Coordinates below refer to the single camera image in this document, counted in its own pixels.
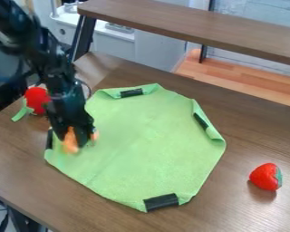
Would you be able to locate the wooden bench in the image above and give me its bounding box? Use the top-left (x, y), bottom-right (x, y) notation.
top-left (68, 0), bottom-right (290, 68)

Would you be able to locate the red toy with green stalk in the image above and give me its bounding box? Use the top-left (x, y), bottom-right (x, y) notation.
top-left (10, 86), bottom-right (53, 123)

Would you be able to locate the red toy strawberry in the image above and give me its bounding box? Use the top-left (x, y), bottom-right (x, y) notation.
top-left (247, 162), bottom-right (284, 192)

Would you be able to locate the orange toy croissant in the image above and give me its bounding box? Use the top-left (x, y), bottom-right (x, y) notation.
top-left (61, 126), bottom-right (101, 154)

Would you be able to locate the white cabinet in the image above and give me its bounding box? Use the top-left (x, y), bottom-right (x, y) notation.
top-left (49, 5), bottom-right (190, 73)

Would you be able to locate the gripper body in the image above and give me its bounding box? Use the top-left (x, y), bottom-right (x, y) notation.
top-left (44, 72), bottom-right (98, 150)

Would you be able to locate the green cloth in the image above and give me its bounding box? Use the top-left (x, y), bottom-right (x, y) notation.
top-left (43, 82), bottom-right (227, 214)

